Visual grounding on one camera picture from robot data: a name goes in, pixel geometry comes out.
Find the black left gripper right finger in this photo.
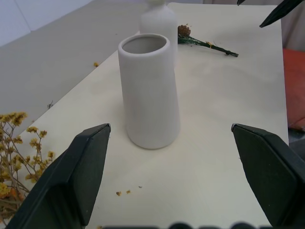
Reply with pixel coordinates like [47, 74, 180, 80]
[230, 123, 305, 229]

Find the white bottle-shaped ceramic vase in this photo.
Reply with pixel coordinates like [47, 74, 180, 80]
[139, 0, 179, 70]

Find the brown dried flower green stem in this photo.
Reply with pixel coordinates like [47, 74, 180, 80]
[177, 23, 239, 58]

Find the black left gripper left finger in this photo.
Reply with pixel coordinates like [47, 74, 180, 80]
[6, 123, 112, 229]

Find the red object beside table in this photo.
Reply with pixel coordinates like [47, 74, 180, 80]
[283, 47, 305, 131]

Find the white tapered ceramic vase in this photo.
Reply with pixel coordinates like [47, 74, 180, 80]
[118, 33, 181, 150]

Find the yellow dried flower bunch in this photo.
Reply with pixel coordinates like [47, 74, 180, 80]
[0, 111, 56, 222]

